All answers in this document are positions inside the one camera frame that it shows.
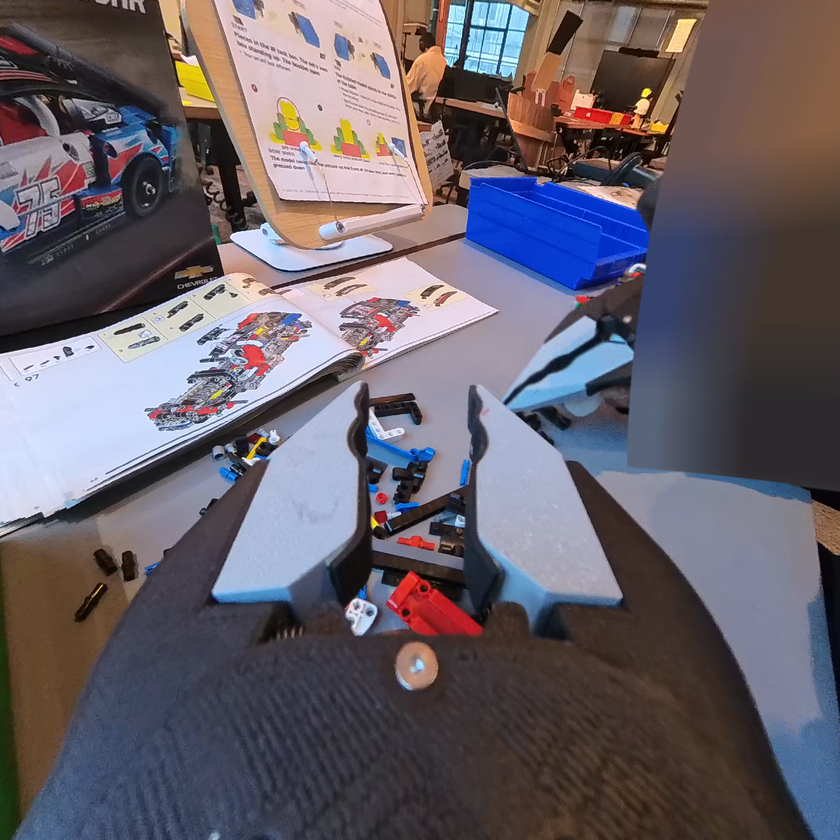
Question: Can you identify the printed instruction sheet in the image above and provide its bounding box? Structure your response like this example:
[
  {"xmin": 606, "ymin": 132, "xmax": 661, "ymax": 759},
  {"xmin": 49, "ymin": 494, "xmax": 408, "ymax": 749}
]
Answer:
[{"xmin": 211, "ymin": 0, "xmax": 429, "ymax": 204}]

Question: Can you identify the small printed sign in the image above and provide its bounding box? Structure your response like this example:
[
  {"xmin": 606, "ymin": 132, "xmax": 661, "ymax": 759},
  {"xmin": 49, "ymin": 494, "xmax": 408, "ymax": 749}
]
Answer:
[{"xmin": 420, "ymin": 121, "xmax": 455, "ymax": 188}]

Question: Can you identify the green plastic bin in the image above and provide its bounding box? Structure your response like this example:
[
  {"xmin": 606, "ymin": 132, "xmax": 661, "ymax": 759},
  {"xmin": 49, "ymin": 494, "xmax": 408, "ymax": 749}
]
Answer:
[{"xmin": 0, "ymin": 558, "xmax": 21, "ymax": 840}]

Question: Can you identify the black coiled cable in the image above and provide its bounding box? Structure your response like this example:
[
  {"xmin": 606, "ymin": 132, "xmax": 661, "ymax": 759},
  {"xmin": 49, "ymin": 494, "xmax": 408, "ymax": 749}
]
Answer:
[{"xmin": 202, "ymin": 164, "xmax": 232, "ymax": 231}]

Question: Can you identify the grey desk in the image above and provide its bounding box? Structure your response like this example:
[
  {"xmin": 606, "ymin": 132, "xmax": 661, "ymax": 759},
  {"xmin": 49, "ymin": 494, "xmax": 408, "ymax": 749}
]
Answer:
[{"xmin": 0, "ymin": 203, "xmax": 818, "ymax": 840}]

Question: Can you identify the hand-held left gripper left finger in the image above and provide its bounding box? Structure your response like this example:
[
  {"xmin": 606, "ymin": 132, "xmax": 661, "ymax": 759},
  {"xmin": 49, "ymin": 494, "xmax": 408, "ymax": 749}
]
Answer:
[{"xmin": 211, "ymin": 381, "xmax": 374, "ymax": 608}]

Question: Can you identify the toy car set box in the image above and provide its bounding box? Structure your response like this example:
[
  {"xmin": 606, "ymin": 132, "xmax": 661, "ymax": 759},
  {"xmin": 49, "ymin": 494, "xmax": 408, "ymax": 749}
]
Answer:
[{"xmin": 0, "ymin": 0, "xmax": 224, "ymax": 336}]

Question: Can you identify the yellow paper stack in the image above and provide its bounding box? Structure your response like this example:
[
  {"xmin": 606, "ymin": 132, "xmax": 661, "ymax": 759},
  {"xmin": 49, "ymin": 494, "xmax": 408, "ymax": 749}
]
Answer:
[{"xmin": 176, "ymin": 59, "xmax": 217, "ymax": 102}]

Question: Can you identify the blue plastic bin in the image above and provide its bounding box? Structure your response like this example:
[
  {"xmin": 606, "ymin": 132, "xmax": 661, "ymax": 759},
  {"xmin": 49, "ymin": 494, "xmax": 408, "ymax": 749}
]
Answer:
[{"xmin": 466, "ymin": 176, "xmax": 651, "ymax": 291}]

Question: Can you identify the red angled panel brick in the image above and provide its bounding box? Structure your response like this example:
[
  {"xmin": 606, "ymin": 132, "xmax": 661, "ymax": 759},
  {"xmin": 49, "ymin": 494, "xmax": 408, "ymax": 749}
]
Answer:
[{"xmin": 386, "ymin": 571, "xmax": 484, "ymax": 637}]

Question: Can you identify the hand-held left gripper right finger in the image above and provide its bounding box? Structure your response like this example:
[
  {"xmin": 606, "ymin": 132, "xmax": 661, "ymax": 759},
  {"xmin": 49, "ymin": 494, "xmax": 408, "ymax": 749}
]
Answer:
[{"xmin": 462, "ymin": 385, "xmax": 624, "ymax": 631}]

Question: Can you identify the printed paper sheet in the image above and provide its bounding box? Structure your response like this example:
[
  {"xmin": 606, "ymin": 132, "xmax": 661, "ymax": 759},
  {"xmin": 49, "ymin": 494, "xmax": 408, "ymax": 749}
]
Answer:
[{"xmin": 571, "ymin": 184, "xmax": 647, "ymax": 207}]

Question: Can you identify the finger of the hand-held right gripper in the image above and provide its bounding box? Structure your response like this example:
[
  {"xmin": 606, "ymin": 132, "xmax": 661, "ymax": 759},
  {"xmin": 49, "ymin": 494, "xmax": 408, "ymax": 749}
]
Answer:
[
  {"xmin": 502, "ymin": 343, "xmax": 635, "ymax": 419},
  {"xmin": 517, "ymin": 307, "xmax": 609, "ymax": 389}
]

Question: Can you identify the open instruction booklet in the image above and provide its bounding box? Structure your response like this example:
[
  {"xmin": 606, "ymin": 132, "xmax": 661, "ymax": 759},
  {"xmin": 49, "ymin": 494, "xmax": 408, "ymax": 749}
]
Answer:
[{"xmin": 0, "ymin": 257, "xmax": 500, "ymax": 532}]

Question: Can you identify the black connector brick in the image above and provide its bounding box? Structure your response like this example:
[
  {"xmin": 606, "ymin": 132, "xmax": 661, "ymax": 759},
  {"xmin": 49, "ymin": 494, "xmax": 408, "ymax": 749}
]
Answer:
[{"xmin": 525, "ymin": 407, "xmax": 573, "ymax": 447}]

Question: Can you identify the pile of toy bricks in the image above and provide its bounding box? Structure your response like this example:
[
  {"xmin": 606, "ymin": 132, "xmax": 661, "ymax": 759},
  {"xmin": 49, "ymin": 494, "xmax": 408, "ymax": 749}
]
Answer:
[{"xmin": 210, "ymin": 392, "xmax": 483, "ymax": 637}]

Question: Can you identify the wooden document stand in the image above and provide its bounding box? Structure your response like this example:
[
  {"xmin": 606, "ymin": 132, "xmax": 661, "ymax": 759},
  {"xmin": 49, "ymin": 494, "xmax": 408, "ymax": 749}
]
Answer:
[{"xmin": 180, "ymin": 0, "xmax": 434, "ymax": 273}]

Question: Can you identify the large paned window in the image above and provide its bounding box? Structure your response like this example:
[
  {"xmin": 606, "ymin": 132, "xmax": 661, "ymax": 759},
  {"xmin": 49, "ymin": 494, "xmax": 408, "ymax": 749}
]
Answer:
[{"xmin": 445, "ymin": 0, "xmax": 529, "ymax": 76}]

